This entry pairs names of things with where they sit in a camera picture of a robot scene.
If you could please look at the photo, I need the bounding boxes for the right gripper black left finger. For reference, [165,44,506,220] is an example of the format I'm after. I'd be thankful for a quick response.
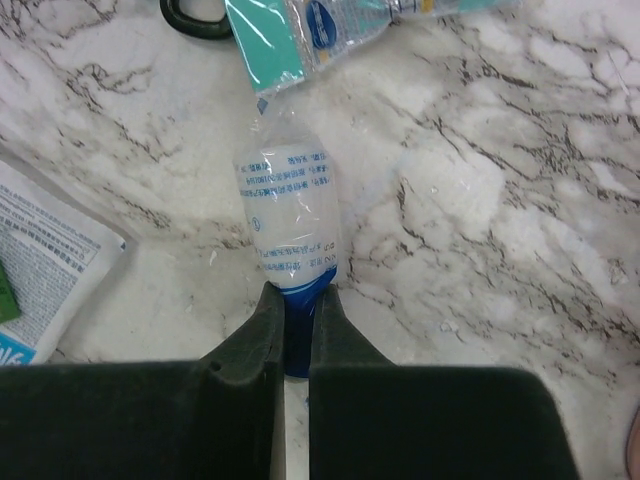
[1,285,286,479]

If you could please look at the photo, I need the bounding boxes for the white blue tube bottle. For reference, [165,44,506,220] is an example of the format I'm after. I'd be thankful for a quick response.
[234,104,341,378]

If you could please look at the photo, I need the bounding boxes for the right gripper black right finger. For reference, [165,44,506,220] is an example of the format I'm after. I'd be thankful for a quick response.
[309,287,579,479]

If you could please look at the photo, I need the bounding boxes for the clear teal plastic packet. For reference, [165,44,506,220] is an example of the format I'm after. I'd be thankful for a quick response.
[225,0,506,96]

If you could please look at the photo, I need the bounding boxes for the white blue gauze packet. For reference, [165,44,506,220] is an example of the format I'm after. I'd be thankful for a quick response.
[1,161,127,366]

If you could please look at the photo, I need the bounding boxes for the black handled scissors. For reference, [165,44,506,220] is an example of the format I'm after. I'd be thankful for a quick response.
[159,0,233,41]

